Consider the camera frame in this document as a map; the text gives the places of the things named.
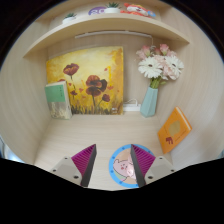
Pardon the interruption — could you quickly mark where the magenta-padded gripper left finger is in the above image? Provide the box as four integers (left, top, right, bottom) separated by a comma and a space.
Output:
49, 143, 98, 188

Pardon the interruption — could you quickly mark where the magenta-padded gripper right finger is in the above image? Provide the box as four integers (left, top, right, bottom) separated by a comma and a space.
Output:
130, 143, 176, 188

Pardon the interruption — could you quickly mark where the orange book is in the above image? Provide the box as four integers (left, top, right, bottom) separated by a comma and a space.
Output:
157, 106, 193, 155

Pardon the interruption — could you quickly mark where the pink and white flower bouquet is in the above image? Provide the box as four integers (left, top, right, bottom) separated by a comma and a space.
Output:
135, 43, 185, 90

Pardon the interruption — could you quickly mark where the pink computer mouse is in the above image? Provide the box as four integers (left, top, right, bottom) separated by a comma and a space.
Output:
123, 163, 137, 183

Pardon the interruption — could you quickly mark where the pale teal faceted vase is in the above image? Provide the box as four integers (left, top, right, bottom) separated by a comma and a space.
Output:
139, 86, 159, 118

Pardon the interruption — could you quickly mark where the wooden shelf with ornaments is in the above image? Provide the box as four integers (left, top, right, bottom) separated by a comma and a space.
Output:
22, 0, 191, 59

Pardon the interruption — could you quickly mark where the green and beige book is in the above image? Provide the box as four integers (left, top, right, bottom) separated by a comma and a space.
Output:
44, 81, 73, 120

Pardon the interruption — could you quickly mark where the round cartoon mouse pad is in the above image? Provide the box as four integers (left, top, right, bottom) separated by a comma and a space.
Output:
108, 143, 156, 189

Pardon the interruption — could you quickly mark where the white power strip with cable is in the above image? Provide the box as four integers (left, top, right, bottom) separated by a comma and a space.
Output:
122, 98, 142, 113

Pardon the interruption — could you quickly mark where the yellow poppy flower painting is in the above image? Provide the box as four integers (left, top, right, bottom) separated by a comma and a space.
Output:
45, 45, 125, 116

